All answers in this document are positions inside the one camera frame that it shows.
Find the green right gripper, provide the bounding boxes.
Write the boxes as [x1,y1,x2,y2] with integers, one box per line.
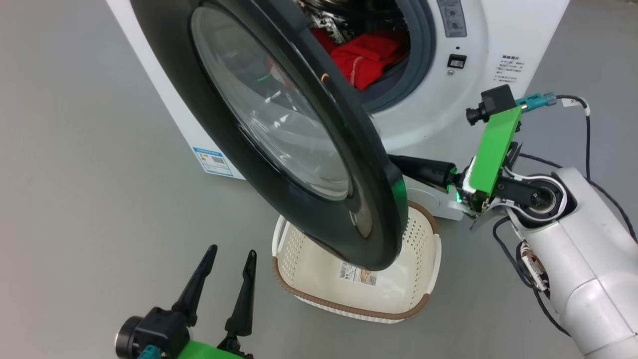
[388,106,522,216]

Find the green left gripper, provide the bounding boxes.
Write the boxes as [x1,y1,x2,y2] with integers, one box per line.
[172,244,257,359]

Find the black round glass washer door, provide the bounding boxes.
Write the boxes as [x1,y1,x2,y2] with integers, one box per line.
[129,0,409,272]

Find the red shorts white stripes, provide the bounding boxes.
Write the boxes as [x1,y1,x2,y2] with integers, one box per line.
[329,32,407,91]

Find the white front-load washing machine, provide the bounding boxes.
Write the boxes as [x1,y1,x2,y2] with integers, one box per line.
[105,0,570,221]

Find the cream laundry basket brown rim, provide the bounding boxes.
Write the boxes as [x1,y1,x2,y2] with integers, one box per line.
[272,199,443,324]

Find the white barcode label sticker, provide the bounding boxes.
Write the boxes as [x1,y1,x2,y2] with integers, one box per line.
[339,262,378,286]

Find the blue energy label sticker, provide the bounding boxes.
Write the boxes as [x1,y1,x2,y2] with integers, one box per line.
[193,147,234,178]

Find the teal right camera connector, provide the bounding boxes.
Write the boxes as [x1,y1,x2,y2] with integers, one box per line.
[515,92,556,111]

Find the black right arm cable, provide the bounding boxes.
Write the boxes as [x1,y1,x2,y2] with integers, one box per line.
[492,217,571,337]

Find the black right camera cable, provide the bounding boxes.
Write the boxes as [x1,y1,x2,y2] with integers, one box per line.
[555,95,638,242]

